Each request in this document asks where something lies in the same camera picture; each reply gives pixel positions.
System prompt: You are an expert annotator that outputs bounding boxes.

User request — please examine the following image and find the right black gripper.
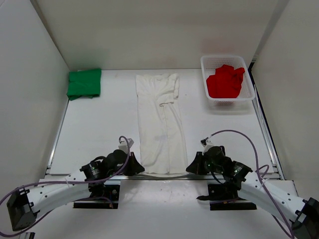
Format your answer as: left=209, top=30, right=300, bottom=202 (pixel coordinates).
left=187, top=152, right=223, bottom=175

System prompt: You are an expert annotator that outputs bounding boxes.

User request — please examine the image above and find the white t shirt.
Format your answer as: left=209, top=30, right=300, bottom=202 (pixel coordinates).
left=136, top=74, right=188, bottom=175

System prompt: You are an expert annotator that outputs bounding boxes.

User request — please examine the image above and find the red t shirt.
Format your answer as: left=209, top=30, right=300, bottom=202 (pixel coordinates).
left=206, top=64, right=245, bottom=99

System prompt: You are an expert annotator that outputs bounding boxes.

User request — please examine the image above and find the green t shirt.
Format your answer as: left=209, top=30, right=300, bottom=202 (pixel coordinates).
left=67, top=68, right=102, bottom=101

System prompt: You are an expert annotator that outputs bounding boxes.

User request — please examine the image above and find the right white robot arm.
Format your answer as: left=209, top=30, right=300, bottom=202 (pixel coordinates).
left=186, top=142, right=319, bottom=239

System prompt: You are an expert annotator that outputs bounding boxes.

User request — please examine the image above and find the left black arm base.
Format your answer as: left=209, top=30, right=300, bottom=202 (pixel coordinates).
left=73, top=180, right=121, bottom=210

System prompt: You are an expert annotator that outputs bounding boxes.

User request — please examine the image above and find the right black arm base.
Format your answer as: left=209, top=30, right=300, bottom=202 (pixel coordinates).
left=196, top=183, right=257, bottom=211

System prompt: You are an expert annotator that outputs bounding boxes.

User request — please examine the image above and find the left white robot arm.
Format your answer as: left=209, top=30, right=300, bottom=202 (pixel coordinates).
left=6, top=136, right=145, bottom=232

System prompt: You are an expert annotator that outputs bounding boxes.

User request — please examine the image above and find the white plastic basket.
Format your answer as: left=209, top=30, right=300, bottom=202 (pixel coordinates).
left=200, top=55, right=255, bottom=105

